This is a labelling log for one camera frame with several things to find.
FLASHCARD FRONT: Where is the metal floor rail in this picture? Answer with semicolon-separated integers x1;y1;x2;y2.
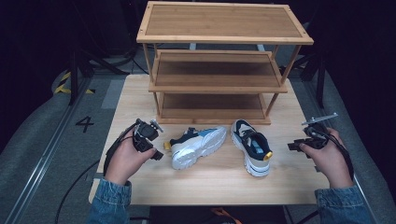
2;77;92;224

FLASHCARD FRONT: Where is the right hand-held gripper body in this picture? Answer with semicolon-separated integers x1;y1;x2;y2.
300;112;339;150

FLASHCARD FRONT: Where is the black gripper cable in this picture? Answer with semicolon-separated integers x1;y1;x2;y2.
54;122;138;224
312;129;355;182

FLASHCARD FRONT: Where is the wooden three-tier shoe rack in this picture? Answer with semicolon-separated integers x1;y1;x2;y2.
135;0;315;126

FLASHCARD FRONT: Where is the white and navy sneaker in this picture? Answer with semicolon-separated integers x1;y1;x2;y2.
163;125;229;171
230;119;275;178

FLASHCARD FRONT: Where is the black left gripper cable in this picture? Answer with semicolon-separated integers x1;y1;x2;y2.
54;122;138;224

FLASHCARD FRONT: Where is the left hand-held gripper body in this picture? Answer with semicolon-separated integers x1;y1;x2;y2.
133;118;164;154

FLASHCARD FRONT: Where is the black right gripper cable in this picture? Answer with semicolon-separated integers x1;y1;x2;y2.
312;129;355;182

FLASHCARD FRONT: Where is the black metal stand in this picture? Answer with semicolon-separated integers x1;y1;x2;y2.
290;50;329;110
67;46;129;106

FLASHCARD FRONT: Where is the person's left hand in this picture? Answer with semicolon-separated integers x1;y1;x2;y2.
104;128;158;187

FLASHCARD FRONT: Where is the person's right hand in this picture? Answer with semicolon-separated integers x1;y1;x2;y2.
298;127;355;189

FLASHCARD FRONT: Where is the yellow and black floor tape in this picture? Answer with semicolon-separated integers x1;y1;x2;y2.
52;71;96;95

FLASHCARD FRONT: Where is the orange strap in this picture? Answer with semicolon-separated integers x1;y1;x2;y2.
209;207;243;224

